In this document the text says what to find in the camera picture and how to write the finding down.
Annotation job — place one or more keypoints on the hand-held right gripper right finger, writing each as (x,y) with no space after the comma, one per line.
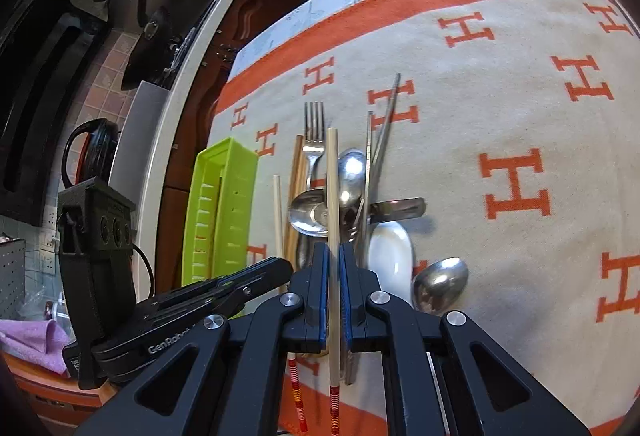
(346,288)

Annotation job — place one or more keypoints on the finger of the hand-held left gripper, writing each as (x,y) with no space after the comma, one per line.
(210,301)
(250,272)

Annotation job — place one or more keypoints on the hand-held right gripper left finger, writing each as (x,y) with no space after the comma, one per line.
(320,281)

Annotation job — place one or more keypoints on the white ceramic spoon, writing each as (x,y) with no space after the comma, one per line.
(392,256)

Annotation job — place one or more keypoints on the striped-end light wooden chopstick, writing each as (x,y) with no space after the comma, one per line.
(332,176)
(276,216)

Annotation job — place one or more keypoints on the small metal spoon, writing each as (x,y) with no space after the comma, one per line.
(306,213)
(351,176)

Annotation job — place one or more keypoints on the green plastic utensil tray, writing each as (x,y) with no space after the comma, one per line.
(235,196)

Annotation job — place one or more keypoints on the brown wooden chopstick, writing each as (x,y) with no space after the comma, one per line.
(295,176)
(299,196)

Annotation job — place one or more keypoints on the metal fork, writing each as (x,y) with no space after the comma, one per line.
(314,149)

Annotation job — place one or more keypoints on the perforated metal holder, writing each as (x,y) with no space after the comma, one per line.
(11,276)

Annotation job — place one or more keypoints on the large metal spoon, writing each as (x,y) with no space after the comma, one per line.
(440,286)

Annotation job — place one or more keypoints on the purple cloth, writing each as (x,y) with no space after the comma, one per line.
(35,338)

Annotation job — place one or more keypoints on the metal chopstick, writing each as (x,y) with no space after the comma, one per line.
(387,116)
(369,156)

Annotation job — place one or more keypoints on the black kitchen appliance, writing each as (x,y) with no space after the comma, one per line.
(40,81)

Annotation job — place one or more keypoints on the beige blanket with orange print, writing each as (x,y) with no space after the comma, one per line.
(475,116)

